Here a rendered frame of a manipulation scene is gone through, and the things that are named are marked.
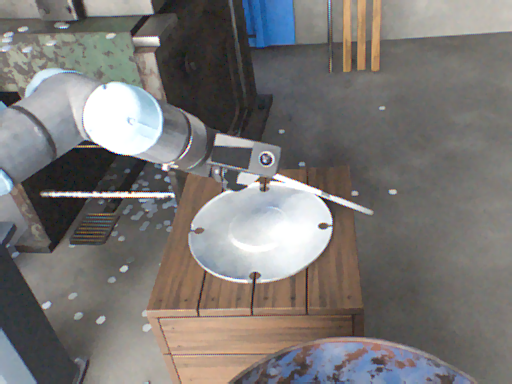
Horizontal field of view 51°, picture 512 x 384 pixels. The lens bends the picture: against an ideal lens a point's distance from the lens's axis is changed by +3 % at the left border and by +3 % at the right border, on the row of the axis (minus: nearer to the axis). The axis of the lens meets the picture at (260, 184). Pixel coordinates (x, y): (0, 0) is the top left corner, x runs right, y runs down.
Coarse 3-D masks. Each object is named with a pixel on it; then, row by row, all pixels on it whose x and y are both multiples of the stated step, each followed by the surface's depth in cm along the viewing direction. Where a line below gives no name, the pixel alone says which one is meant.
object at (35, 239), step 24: (0, 96) 139; (48, 168) 159; (72, 168) 171; (96, 168) 184; (24, 192) 147; (24, 216) 154; (48, 216) 158; (72, 216) 170; (24, 240) 161; (48, 240) 159
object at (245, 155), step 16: (224, 144) 71; (240, 144) 72; (256, 144) 72; (272, 144) 72; (208, 160) 71; (224, 160) 71; (240, 160) 71; (256, 160) 72; (272, 160) 71; (272, 176) 72
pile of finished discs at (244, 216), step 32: (224, 192) 114; (256, 192) 114; (288, 192) 113; (192, 224) 108; (224, 224) 107; (256, 224) 105; (288, 224) 104; (224, 256) 100; (256, 256) 99; (288, 256) 98
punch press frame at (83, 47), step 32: (0, 32) 125; (32, 32) 123; (64, 32) 121; (96, 32) 119; (128, 32) 118; (0, 64) 129; (32, 64) 128; (64, 64) 126; (96, 64) 125; (128, 64) 123; (64, 192) 153; (96, 192) 151; (128, 192) 149; (160, 192) 147
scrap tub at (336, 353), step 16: (288, 352) 67; (304, 352) 68; (320, 352) 69; (336, 352) 69; (352, 352) 69; (368, 352) 68; (384, 352) 67; (400, 352) 66; (416, 352) 65; (256, 368) 66; (272, 368) 68; (288, 368) 69; (304, 368) 70; (320, 368) 70; (336, 368) 71; (352, 368) 70; (368, 368) 70; (384, 368) 69; (400, 368) 68; (416, 368) 67; (432, 368) 65; (448, 368) 63
